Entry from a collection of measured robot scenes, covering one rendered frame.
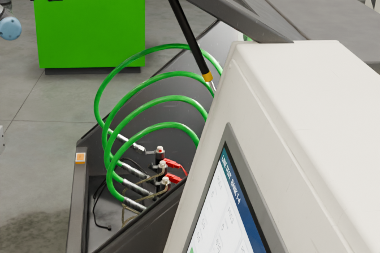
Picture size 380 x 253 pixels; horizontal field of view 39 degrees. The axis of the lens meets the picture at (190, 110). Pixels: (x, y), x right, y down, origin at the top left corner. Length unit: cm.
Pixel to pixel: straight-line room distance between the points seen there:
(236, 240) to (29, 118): 351
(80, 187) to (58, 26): 329
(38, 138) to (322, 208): 343
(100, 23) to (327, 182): 428
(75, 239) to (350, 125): 91
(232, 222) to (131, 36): 408
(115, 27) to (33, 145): 148
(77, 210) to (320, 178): 103
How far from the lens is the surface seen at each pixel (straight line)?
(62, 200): 327
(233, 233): 84
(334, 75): 92
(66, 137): 393
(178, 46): 140
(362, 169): 65
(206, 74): 108
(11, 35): 183
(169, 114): 183
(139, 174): 146
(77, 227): 150
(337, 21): 143
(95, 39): 485
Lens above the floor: 187
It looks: 26 degrees down
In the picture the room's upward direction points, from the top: 2 degrees clockwise
